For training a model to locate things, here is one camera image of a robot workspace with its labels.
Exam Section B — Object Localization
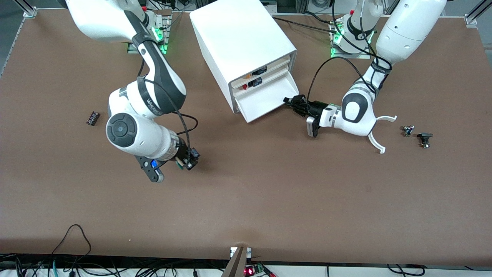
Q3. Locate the green push button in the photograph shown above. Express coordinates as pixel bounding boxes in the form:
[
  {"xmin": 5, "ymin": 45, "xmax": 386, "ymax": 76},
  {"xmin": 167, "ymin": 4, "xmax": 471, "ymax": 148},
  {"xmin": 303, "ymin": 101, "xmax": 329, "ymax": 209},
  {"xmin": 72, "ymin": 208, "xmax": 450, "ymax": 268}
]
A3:
[{"xmin": 177, "ymin": 154, "xmax": 195, "ymax": 170}]

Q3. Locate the white drawer with red button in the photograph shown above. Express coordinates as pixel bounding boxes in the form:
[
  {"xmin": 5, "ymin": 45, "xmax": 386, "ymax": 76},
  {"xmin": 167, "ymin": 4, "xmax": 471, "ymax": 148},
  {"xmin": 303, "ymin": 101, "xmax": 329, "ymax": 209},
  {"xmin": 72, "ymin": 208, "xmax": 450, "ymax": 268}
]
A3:
[{"xmin": 233, "ymin": 65, "xmax": 289, "ymax": 93}]

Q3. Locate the white drawer with yellow button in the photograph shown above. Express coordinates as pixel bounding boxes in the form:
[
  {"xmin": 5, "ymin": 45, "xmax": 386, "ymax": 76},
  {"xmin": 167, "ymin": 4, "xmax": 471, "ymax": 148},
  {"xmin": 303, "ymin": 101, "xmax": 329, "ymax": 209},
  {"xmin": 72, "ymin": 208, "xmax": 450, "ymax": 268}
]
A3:
[{"xmin": 232, "ymin": 55, "xmax": 291, "ymax": 87}]

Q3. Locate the white drawer cabinet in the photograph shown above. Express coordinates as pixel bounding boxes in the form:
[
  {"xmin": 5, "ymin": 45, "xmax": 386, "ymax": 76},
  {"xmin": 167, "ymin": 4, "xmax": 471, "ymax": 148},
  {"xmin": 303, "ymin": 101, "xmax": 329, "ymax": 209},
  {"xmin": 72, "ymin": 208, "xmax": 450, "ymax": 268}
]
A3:
[{"xmin": 189, "ymin": 0, "xmax": 298, "ymax": 114}]

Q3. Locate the white curved plastic arc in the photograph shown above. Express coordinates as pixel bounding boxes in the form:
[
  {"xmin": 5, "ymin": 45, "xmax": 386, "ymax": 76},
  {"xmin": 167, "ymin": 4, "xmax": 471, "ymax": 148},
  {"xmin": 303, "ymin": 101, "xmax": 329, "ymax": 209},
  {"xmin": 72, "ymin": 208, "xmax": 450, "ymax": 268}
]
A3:
[{"xmin": 367, "ymin": 115, "xmax": 398, "ymax": 155}]

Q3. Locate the circuit board with red light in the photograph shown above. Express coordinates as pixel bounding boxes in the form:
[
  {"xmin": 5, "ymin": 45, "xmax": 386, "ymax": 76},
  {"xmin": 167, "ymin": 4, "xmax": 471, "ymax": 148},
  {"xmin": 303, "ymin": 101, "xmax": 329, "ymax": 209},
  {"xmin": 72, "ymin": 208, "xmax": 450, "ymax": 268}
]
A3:
[{"xmin": 244, "ymin": 263, "xmax": 276, "ymax": 277}]

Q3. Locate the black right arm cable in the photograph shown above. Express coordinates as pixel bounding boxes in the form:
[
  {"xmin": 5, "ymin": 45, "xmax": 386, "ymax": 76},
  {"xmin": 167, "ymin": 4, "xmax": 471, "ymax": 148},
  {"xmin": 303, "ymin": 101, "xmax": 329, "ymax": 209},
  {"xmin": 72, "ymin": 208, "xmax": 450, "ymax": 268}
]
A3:
[{"xmin": 136, "ymin": 58, "xmax": 199, "ymax": 162}]

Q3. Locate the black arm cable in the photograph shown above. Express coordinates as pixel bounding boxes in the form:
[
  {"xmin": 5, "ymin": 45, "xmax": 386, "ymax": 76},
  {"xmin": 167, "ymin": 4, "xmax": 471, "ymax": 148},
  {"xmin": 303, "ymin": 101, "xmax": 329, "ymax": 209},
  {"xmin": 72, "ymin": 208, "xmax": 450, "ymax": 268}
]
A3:
[
  {"xmin": 307, "ymin": 0, "xmax": 393, "ymax": 102},
  {"xmin": 136, "ymin": 58, "xmax": 199, "ymax": 162}
]

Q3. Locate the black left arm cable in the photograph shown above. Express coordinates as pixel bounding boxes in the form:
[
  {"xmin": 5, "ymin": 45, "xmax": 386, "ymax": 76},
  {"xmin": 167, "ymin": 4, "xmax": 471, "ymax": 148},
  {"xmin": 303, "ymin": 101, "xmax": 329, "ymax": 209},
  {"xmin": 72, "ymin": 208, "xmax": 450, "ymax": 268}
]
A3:
[{"xmin": 307, "ymin": 0, "xmax": 393, "ymax": 102}]

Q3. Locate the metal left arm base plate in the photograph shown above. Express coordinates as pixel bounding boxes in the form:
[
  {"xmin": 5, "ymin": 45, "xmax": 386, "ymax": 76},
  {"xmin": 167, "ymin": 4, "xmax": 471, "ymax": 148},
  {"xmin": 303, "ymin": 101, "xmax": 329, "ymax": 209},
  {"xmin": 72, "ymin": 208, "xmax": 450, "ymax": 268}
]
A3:
[{"xmin": 329, "ymin": 19, "xmax": 372, "ymax": 60}]

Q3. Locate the black table cable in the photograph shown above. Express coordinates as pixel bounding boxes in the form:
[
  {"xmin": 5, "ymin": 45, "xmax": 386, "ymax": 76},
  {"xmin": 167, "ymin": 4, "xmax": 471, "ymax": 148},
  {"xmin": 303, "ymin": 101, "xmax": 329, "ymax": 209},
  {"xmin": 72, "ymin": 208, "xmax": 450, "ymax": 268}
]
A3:
[{"xmin": 271, "ymin": 12, "xmax": 342, "ymax": 33}]

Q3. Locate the brown camera mount post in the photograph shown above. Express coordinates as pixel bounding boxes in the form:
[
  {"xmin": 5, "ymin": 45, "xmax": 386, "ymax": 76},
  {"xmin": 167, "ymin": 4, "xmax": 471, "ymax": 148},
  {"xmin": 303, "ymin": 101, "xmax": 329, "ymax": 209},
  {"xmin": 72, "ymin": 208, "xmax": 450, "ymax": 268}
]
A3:
[{"xmin": 221, "ymin": 246, "xmax": 253, "ymax": 277}]

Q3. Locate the black flat-headed switch part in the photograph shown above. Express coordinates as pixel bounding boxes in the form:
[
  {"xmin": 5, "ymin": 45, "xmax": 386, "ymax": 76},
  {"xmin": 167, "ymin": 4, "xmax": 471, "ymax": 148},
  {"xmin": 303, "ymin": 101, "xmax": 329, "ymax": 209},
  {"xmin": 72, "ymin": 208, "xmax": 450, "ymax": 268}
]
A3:
[{"xmin": 417, "ymin": 132, "xmax": 434, "ymax": 149}]

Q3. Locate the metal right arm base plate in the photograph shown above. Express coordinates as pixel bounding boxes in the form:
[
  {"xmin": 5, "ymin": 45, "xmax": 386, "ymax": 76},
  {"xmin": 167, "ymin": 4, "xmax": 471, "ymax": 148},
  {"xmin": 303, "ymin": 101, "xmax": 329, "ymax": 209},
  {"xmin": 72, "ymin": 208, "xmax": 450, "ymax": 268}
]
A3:
[{"xmin": 126, "ymin": 10, "xmax": 172, "ymax": 55}]

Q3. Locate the black looped cable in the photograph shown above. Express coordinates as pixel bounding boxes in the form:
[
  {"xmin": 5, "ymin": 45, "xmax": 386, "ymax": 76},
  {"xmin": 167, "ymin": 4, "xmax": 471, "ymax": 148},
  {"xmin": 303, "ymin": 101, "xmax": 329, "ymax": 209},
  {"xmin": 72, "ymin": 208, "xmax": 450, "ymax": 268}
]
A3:
[{"xmin": 50, "ymin": 224, "xmax": 93, "ymax": 267}]

